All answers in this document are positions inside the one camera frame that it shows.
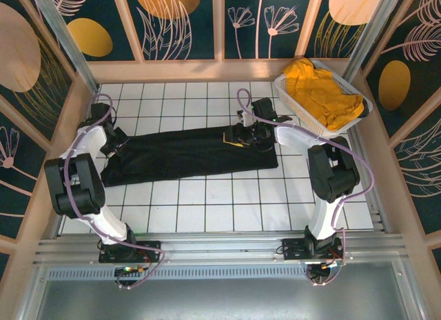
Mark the wall panel with single flower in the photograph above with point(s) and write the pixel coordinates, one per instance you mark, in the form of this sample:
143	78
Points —
17	182

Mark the aluminium corner post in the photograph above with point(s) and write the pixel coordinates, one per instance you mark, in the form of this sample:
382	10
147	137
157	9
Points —
69	47
372	34

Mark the wall panel with white leaves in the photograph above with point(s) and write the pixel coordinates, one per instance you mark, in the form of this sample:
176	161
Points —
203	30

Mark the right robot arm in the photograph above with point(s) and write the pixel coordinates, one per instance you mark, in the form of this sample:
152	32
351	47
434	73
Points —
293	134

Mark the wall panel with pink flowers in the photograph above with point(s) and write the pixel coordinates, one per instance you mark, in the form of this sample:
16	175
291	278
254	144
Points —
248	44

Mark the black t-shirt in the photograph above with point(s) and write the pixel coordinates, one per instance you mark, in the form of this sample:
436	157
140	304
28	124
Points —
189	154

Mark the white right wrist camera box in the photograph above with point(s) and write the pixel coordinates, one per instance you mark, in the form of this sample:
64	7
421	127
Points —
246	118

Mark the aluminium front rail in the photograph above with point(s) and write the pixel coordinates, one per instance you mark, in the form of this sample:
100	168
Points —
220	244

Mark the yellow t-shirt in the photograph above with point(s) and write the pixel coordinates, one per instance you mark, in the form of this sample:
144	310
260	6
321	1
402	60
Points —
324	92

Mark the small circuit board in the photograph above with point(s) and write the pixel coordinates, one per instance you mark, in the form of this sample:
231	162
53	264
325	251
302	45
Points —
330	263
132	269

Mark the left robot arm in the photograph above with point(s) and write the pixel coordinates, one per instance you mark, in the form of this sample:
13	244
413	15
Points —
89	141

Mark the aluminium side rail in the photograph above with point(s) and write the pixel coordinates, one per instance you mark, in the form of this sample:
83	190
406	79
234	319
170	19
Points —
379	216

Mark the wall panel with fern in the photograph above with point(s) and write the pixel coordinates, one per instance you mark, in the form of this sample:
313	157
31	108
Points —
420	75

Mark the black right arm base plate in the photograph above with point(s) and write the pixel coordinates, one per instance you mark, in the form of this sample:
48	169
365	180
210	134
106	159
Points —
289	249

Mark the wall panel with pale leaves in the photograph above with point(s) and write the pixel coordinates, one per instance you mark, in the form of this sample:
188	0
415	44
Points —
420	175

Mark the wall panel with gold lines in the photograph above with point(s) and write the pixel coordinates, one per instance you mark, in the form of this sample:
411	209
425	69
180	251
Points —
41	92

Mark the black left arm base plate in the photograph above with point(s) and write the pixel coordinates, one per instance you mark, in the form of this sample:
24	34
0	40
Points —
151	247

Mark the wall panel with peach circle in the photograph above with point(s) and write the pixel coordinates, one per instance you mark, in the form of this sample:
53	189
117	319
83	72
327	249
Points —
320	40

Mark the grey metal tray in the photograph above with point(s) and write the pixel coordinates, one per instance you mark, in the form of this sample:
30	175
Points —
220	299

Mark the wall panel with yellow oval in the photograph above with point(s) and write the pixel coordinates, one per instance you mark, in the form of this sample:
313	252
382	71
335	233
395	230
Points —
113	23

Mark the white plastic basket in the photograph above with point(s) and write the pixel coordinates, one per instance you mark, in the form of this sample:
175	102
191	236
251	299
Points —
303	116

